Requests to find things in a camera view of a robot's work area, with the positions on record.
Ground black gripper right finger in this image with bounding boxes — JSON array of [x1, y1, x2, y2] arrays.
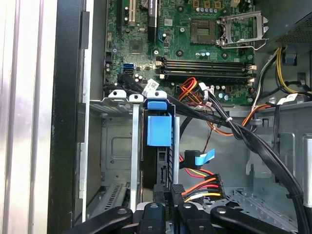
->
[[170, 184, 293, 234]]

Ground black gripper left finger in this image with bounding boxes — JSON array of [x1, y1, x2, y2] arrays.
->
[[63, 185, 171, 234]]

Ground disk power wire coloured strands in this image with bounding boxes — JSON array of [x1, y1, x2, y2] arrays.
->
[[179, 168, 223, 203]]

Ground hard disk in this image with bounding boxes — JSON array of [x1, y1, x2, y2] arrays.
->
[[142, 90, 180, 204]]

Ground grey metal disk bay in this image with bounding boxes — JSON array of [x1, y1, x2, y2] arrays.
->
[[85, 89, 181, 215]]

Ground black RAM slot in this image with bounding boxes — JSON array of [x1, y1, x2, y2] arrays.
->
[[156, 56, 255, 70], [159, 72, 256, 85], [156, 60, 255, 74], [156, 68, 256, 80]]

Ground white expansion slot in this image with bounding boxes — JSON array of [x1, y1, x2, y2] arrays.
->
[[128, 0, 137, 27]]

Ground grey metal drive cage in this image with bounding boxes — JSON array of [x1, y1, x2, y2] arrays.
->
[[245, 97, 312, 234]]

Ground black PC case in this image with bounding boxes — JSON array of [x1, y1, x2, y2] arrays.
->
[[47, 0, 312, 234]]

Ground blue SATA port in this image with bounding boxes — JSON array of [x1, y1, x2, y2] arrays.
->
[[122, 62, 135, 74]]

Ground green motherboard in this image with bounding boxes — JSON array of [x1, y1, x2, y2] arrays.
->
[[104, 0, 269, 106]]

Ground CPU socket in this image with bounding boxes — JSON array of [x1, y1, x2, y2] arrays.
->
[[190, 19, 216, 45]]

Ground metal socket cover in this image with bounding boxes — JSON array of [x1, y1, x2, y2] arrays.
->
[[220, 10, 268, 51]]

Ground grey power supply unit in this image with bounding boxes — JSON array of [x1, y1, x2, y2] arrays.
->
[[253, 0, 312, 49]]

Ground black data wire blue tab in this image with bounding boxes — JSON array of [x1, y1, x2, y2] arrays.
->
[[179, 117, 215, 169]]

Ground black cable bundle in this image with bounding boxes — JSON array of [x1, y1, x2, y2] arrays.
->
[[102, 73, 312, 234]]

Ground orange red wire bundle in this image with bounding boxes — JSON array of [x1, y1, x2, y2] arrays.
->
[[177, 77, 204, 104]]

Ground yellow black power wire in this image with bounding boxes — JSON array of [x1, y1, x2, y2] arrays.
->
[[275, 46, 312, 96]]

